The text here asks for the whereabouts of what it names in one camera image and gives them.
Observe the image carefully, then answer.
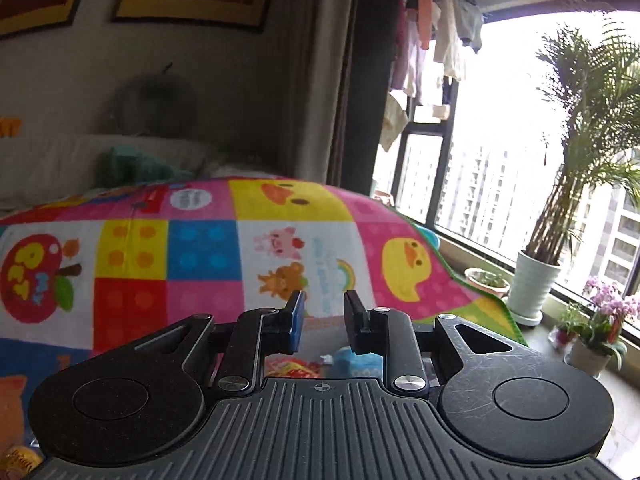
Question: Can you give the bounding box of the blue white tissue pack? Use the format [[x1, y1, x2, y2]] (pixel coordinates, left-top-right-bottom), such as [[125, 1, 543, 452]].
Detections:
[[331, 347, 384, 378]]

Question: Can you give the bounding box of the bread squishy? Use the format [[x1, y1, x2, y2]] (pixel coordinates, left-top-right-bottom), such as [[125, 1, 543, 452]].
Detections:
[[0, 445, 42, 480]]

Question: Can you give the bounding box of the blue plastic bucket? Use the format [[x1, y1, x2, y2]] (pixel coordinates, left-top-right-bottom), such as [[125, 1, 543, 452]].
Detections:
[[416, 224, 440, 250]]

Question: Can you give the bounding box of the pink orchid in white pot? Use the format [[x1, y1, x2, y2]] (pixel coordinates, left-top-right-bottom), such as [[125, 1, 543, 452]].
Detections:
[[548, 276, 639, 378]]

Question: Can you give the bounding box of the colourful cartoon play mat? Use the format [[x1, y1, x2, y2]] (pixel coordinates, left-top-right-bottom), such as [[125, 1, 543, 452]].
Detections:
[[0, 176, 530, 461]]

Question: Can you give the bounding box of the white pot palm plant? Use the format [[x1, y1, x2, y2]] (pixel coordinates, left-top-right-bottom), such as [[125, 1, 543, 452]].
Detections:
[[506, 16, 639, 326]]

